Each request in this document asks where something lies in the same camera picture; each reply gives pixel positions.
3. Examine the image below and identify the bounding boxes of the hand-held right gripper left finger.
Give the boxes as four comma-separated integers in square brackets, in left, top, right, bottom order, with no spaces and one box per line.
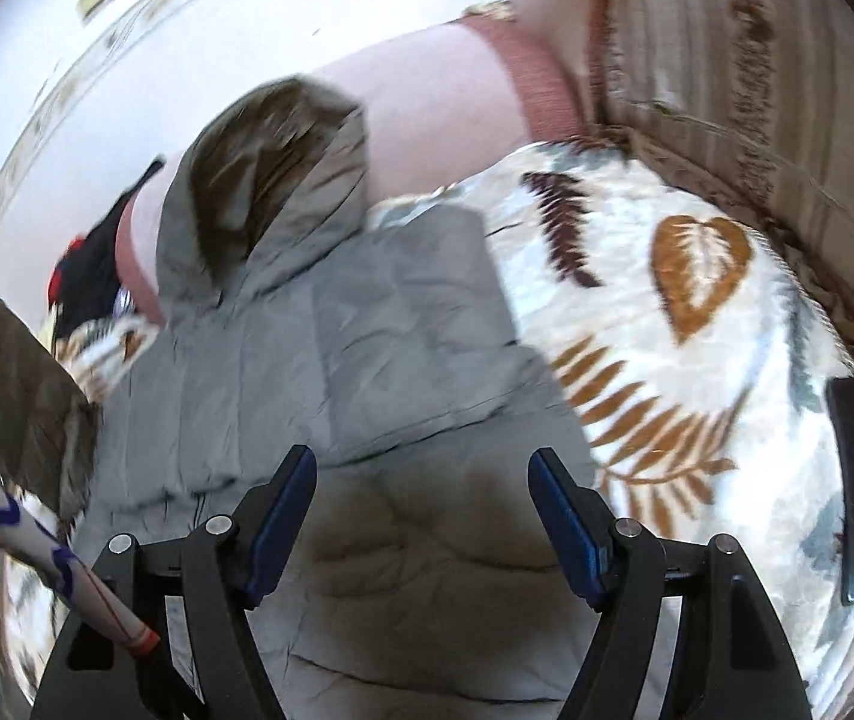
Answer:
[29,444,319,720]

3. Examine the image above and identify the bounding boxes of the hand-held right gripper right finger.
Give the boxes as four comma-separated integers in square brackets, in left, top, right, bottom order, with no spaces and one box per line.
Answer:
[528,446,814,720]

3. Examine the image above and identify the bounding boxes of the grey padded hooded jacket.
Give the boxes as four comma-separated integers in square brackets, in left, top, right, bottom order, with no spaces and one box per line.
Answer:
[59,75,687,720]

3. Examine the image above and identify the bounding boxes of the black and red clothes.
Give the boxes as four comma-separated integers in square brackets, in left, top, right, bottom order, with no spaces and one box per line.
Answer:
[48,154,167,342]

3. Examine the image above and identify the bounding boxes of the leaf printed blanket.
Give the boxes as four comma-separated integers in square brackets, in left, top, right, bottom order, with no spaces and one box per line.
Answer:
[0,139,854,720]

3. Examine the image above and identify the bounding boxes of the white sleeve with blue pattern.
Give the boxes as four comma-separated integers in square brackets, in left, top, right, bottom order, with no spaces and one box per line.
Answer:
[0,420,203,720]

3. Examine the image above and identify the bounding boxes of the brown quilted sofa cover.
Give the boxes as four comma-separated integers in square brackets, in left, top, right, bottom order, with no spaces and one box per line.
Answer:
[764,217,854,368]

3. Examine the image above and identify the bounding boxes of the striped floral cushion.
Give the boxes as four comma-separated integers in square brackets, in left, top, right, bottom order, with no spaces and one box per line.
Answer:
[592,0,854,350]

